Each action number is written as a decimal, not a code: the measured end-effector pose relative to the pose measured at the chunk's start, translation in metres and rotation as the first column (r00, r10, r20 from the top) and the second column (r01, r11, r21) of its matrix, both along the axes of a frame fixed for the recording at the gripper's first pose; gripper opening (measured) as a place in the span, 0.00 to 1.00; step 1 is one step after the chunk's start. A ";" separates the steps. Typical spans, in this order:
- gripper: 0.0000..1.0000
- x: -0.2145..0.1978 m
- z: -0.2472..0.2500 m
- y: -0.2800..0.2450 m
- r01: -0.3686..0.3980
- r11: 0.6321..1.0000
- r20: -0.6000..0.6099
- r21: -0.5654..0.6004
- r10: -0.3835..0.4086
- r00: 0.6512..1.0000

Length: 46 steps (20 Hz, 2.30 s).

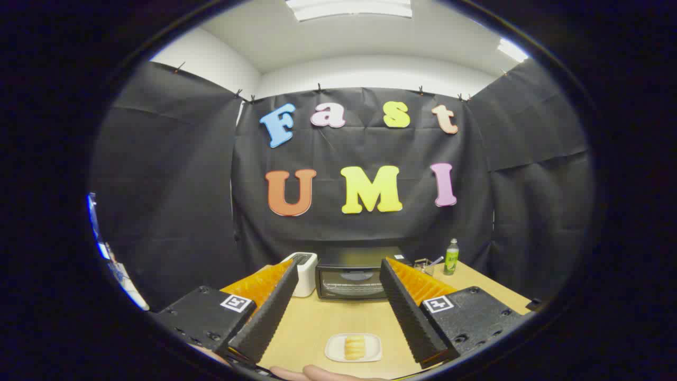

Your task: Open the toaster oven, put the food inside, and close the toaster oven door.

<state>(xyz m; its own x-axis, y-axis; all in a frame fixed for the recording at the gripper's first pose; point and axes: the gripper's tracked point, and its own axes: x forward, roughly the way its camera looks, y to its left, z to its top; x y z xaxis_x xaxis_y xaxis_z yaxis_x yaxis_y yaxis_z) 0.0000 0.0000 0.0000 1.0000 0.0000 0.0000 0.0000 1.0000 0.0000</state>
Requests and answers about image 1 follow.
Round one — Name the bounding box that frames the black toaster oven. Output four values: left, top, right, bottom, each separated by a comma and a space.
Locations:
315, 246, 413, 302

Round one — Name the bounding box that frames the green label drink bottle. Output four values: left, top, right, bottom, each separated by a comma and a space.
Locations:
444, 238, 460, 276

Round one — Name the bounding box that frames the small ceiling light panel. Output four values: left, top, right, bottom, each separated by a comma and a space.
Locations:
497, 38, 529, 63

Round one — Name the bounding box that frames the white rectangular plate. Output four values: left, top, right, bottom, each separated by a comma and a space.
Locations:
324, 333, 382, 363

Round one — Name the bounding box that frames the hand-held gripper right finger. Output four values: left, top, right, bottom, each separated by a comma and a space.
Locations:
379, 257, 532, 369

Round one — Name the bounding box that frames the long ceiling light panel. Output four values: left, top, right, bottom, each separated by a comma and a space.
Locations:
286, 0, 413, 22

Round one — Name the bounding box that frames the white pop-up toaster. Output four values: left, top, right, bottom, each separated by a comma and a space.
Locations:
280, 252, 318, 298

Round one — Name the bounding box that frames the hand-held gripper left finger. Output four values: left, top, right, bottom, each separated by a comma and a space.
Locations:
151, 258, 299, 366

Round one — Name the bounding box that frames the golden bread roll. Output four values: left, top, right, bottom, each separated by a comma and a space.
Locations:
344, 335, 367, 360

